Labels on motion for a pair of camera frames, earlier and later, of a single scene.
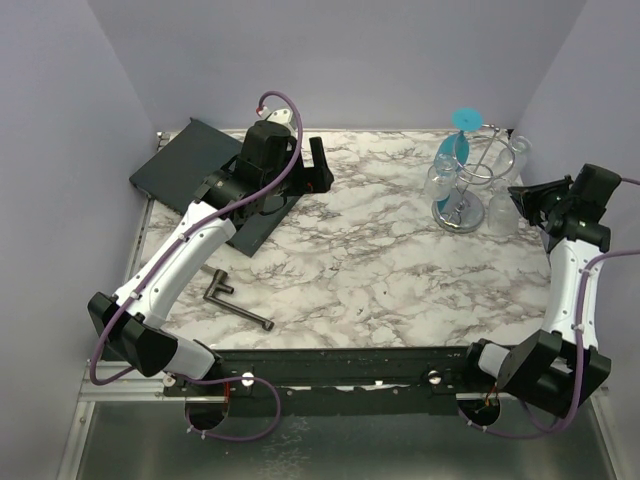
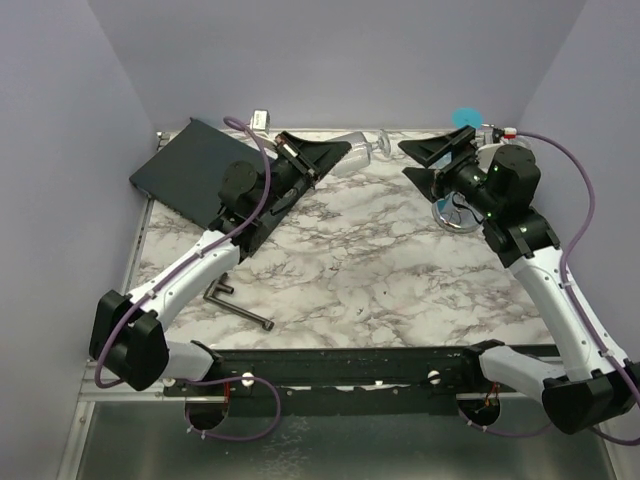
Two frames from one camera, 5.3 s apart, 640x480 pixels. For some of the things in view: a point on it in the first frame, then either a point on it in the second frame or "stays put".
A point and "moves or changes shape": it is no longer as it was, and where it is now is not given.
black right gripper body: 561,205 → 467,180
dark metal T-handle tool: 218,284 stays put
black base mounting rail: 340,381 stays put
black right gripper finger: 538,196 → 423,178
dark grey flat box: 180,165 stays put
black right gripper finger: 538,214 → 432,150
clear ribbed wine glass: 503,216 moves or changes shape
